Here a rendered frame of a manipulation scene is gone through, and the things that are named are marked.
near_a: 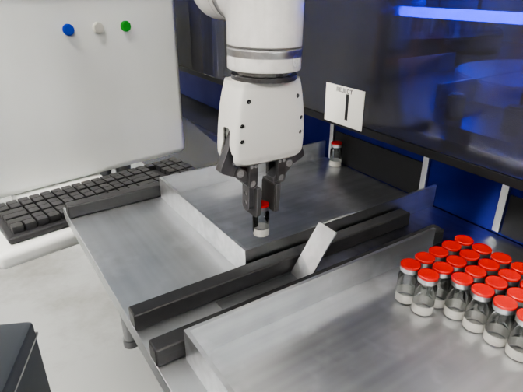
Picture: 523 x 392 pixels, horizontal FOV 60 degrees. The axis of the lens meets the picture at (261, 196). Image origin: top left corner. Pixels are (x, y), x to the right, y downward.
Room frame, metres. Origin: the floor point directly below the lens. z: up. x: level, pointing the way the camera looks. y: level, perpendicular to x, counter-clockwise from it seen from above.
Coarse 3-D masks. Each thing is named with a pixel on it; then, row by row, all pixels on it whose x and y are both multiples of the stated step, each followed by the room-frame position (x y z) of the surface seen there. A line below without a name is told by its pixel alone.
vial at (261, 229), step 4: (264, 208) 0.52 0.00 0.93; (268, 208) 0.53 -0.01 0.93; (264, 212) 0.52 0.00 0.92; (268, 212) 0.53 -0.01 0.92; (260, 216) 0.52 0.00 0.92; (264, 216) 0.52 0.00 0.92; (268, 216) 0.52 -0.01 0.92; (256, 220) 0.52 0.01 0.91; (260, 220) 0.52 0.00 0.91; (264, 220) 0.52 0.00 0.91; (268, 220) 0.52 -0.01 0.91; (256, 224) 0.52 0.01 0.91; (260, 224) 0.52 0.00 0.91; (264, 224) 0.52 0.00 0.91; (268, 224) 0.52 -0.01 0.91; (256, 228) 0.52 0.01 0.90; (260, 228) 0.52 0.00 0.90; (264, 228) 0.52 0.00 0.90; (268, 228) 0.52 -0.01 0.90; (256, 232) 0.52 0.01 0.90; (260, 232) 0.52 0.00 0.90; (264, 232) 0.52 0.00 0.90; (268, 232) 0.52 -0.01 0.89; (260, 236) 0.52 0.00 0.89; (264, 236) 0.52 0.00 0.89
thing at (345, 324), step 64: (384, 256) 0.45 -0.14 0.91; (256, 320) 0.35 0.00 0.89; (320, 320) 0.36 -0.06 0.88; (384, 320) 0.36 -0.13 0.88; (448, 320) 0.36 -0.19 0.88; (256, 384) 0.28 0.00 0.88; (320, 384) 0.28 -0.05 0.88; (384, 384) 0.28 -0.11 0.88; (448, 384) 0.28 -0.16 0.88; (512, 384) 0.28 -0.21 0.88
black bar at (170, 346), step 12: (396, 240) 0.49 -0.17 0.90; (336, 264) 0.44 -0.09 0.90; (312, 276) 0.42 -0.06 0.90; (276, 288) 0.40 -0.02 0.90; (252, 300) 0.37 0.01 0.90; (192, 324) 0.34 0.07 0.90; (168, 336) 0.32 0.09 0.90; (180, 336) 0.32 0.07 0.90; (156, 348) 0.31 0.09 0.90; (168, 348) 0.31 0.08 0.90; (180, 348) 0.32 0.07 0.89; (156, 360) 0.30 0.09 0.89; (168, 360) 0.31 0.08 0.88
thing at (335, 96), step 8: (328, 88) 0.73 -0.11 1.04; (336, 88) 0.71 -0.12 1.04; (344, 88) 0.70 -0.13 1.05; (328, 96) 0.72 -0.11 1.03; (336, 96) 0.71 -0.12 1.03; (344, 96) 0.69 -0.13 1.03; (352, 96) 0.68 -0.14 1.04; (360, 96) 0.67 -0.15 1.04; (328, 104) 0.72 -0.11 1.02; (336, 104) 0.71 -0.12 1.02; (344, 104) 0.69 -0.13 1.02; (352, 104) 0.68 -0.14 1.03; (360, 104) 0.67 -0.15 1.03; (328, 112) 0.72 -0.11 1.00; (336, 112) 0.71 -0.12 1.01; (344, 112) 0.69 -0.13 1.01; (352, 112) 0.68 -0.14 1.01; (360, 112) 0.66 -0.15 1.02; (328, 120) 0.72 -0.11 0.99; (336, 120) 0.71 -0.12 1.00; (344, 120) 0.69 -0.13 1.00; (352, 120) 0.68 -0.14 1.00; (360, 120) 0.66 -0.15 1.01; (360, 128) 0.66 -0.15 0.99
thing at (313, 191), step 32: (320, 160) 0.82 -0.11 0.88; (160, 192) 0.66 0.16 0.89; (192, 192) 0.68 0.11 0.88; (224, 192) 0.68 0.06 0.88; (288, 192) 0.68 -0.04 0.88; (320, 192) 0.68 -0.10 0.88; (352, 192) 0.68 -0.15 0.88; (384, 192) 0.68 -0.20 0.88; (416, 192) 0.61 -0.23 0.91; (192, 224) 0.56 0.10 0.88; (224, 224) 0.57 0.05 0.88; (288, 224) 0.57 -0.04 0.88; (352, 224) 0.54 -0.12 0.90; (224, 256) 0.49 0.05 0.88; (256, 256) 0.45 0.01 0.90
